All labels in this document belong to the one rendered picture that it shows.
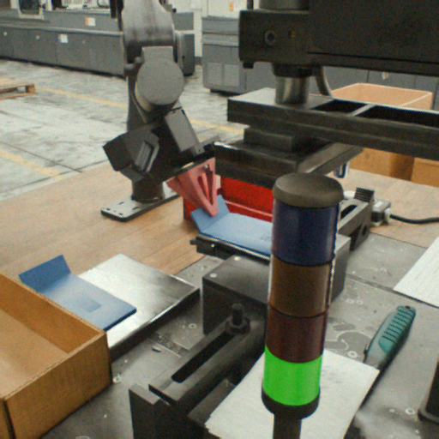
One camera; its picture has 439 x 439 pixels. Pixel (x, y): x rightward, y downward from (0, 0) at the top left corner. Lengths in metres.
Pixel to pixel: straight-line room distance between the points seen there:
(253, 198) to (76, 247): 0.34
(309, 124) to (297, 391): 0.28
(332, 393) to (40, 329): 0.35
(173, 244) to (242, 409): 0.42
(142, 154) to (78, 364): 0.26
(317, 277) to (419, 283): 0.51
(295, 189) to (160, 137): 0.41
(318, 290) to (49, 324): 0.40
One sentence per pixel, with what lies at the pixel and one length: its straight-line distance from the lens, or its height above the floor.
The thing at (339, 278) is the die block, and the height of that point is 0.93.
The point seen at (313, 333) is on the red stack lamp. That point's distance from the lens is 0.30.
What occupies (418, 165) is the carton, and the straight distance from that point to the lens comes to 2.91.
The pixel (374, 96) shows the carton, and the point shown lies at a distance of 3.46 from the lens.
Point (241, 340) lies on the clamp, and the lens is 0.50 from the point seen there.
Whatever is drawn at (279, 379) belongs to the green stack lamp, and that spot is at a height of 1.07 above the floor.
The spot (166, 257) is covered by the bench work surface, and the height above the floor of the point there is 0.90.
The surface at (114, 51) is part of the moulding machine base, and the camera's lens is 8.04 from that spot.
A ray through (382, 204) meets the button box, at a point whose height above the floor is 0.93.
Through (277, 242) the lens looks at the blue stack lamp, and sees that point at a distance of 0.28.
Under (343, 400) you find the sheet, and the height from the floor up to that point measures 0.95.
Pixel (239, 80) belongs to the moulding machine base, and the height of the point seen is 0.25.
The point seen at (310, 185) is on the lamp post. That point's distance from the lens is 0.27.
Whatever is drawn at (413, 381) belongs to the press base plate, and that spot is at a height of 0.90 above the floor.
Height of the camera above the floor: 1.29
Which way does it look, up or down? 25 degrees down
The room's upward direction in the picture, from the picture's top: straight up
